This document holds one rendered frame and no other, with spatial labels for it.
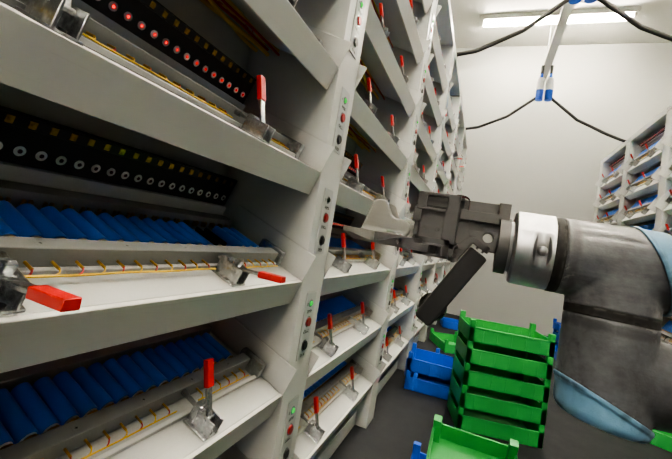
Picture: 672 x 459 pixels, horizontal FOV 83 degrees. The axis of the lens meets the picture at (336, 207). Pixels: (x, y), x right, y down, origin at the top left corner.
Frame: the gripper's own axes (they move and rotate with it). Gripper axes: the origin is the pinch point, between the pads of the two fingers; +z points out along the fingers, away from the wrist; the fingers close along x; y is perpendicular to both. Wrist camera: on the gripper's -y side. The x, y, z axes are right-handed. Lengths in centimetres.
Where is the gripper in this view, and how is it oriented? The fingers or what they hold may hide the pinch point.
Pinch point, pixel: (355, 235)
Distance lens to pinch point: 55.1
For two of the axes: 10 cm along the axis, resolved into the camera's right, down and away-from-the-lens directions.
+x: -3.5, -1.2, -9.3
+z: -9.2, -1.5, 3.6
